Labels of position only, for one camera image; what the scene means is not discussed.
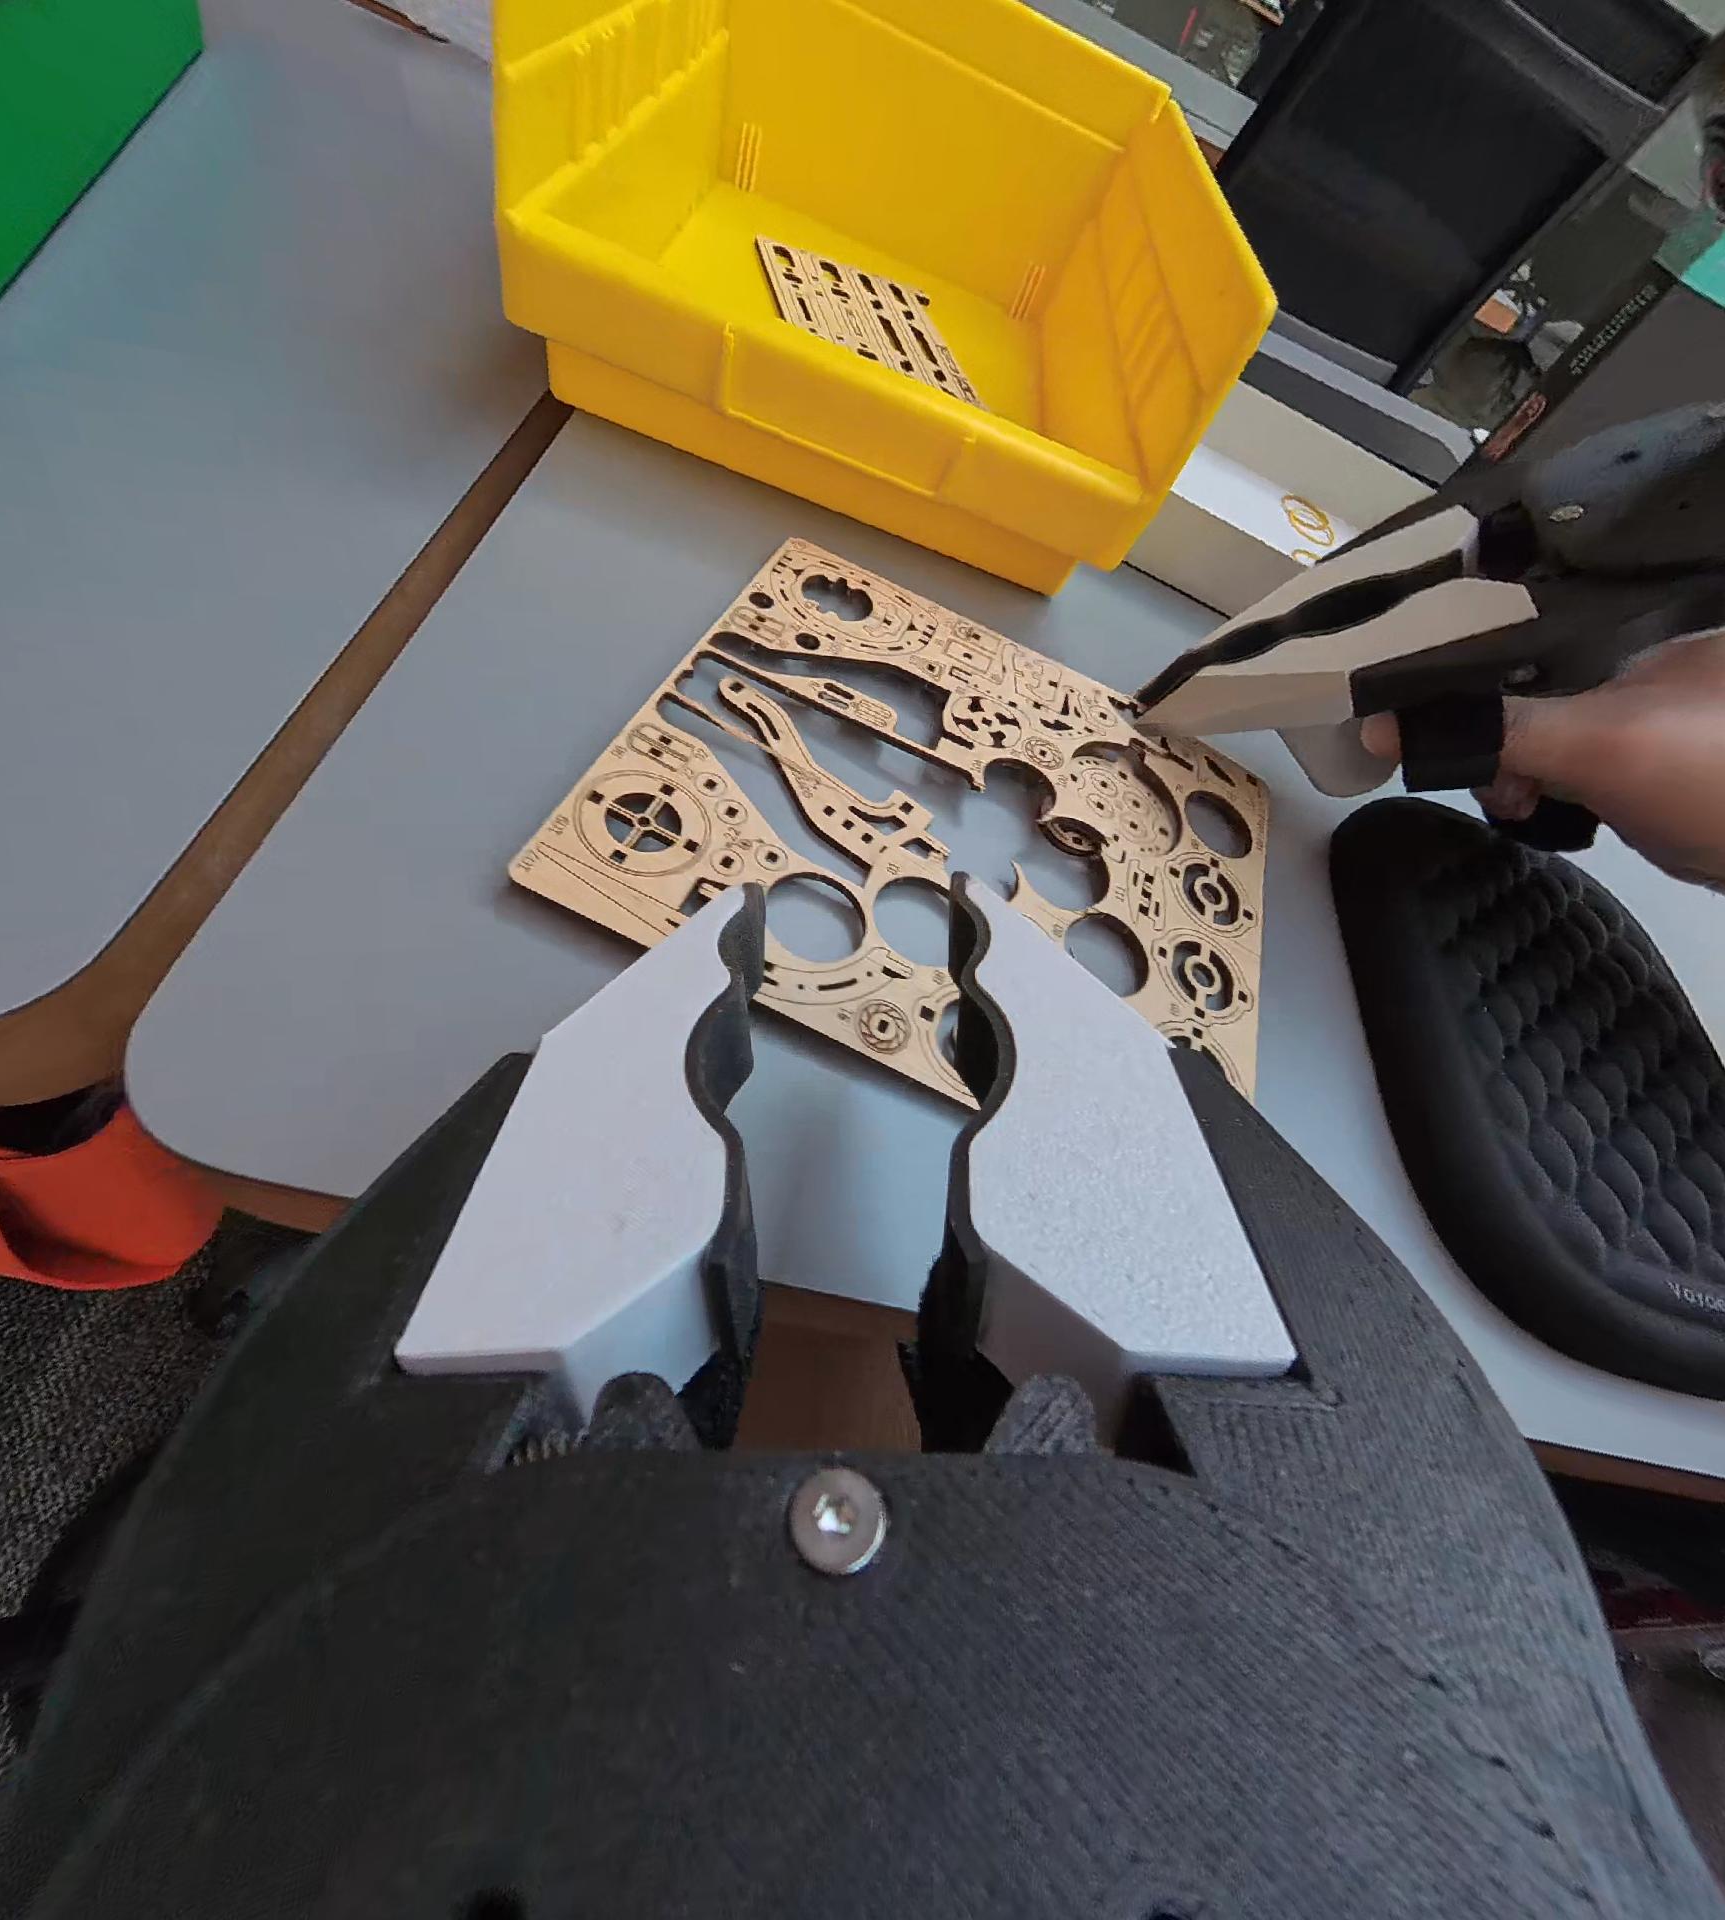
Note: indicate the group of tan rubber bands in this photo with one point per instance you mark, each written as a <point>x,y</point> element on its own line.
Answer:
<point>1305,519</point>

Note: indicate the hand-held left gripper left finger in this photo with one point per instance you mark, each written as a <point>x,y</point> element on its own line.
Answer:
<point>593,1201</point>

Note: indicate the laser-cut wooden parts sheet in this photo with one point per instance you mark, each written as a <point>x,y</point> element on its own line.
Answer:
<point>577,870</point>

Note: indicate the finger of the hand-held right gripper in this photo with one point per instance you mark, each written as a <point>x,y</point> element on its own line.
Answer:
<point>1401,549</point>
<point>1342,682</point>

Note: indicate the black model kit box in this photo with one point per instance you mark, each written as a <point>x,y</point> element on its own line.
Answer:
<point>1628,339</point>

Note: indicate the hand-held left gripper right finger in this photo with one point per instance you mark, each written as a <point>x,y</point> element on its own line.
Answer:
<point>1117,1201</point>

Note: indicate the green plastic bin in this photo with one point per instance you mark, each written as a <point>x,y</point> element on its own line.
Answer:
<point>37,150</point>

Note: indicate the orange fabric bag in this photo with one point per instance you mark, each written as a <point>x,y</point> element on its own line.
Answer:
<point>52,1201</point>

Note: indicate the wooden sheet with rectangular slots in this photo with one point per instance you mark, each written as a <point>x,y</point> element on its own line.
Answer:
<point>803,300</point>

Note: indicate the yellow plastic bin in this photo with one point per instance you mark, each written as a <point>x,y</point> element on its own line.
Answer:
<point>833,434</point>

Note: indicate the white cardboard tray box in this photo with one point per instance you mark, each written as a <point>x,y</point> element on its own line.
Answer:
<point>1237,524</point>

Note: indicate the person's right hand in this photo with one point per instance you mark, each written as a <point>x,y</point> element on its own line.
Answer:
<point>1671,750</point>

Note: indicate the black quilted wrist rest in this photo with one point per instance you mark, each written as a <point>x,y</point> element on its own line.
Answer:
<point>1582,1125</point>

